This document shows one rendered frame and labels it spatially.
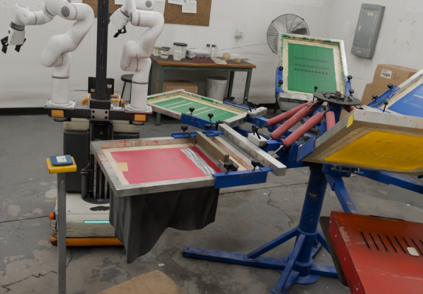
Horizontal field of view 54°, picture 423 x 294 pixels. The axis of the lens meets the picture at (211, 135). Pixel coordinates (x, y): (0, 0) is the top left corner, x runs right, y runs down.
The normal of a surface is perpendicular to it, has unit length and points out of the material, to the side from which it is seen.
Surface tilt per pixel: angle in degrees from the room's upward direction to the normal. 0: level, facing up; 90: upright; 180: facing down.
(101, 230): 90
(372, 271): 0
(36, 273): 0
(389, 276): 0
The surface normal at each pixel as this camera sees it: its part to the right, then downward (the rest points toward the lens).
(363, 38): -0.89, 0.05
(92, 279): 0.12, -0.94
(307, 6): 0.44, 0.35
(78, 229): 0.20, 0.35
